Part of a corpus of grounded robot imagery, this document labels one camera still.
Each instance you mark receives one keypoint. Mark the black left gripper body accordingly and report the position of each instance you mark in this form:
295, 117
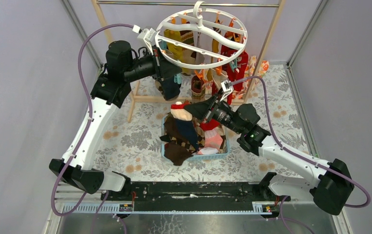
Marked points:
161, 67

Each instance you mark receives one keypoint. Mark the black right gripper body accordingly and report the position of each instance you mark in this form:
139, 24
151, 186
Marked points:
220, 113

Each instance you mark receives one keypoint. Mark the dark navy sock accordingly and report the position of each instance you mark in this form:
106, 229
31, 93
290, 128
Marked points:
171, 89

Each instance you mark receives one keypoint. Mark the peach red cuff sock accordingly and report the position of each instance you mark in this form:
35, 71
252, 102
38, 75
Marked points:
178, 111

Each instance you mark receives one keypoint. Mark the white round clip hanger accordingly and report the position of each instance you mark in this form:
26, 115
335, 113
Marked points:
193, 38

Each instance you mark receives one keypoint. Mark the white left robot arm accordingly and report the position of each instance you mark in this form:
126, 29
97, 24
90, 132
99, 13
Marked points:
122, 67

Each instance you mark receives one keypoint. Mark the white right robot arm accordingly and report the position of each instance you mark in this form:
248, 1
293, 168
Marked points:
327, 184

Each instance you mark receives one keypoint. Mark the teal plastic clip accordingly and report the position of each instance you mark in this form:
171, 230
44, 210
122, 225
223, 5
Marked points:
177, 78

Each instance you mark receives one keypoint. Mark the striped beige hanging sock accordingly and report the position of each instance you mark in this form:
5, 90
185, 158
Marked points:
197, 89

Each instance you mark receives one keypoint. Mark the navy blue sock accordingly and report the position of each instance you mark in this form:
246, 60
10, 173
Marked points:
187, 130

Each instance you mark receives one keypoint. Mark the red hanging sock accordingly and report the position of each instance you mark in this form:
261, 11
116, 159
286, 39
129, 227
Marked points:
235, 69

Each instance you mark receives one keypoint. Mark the blue plastic sock basket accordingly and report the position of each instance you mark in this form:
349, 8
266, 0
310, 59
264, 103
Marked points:
226, 148

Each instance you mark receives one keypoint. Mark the brown sock in basket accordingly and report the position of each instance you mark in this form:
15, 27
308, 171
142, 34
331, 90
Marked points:
176, 154

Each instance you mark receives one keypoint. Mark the floral grey table mat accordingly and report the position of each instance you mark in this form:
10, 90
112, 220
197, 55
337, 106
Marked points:
131, 144

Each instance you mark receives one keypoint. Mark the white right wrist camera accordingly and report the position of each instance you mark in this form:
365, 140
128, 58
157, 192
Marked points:
225, 90

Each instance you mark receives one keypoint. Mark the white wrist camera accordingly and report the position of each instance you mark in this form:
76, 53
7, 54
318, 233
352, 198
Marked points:
225, 90
146, 37

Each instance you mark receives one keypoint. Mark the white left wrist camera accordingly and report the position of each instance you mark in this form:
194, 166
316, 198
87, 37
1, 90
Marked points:
146, 37

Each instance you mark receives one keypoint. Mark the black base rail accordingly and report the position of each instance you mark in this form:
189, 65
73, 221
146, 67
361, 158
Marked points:
195, 196

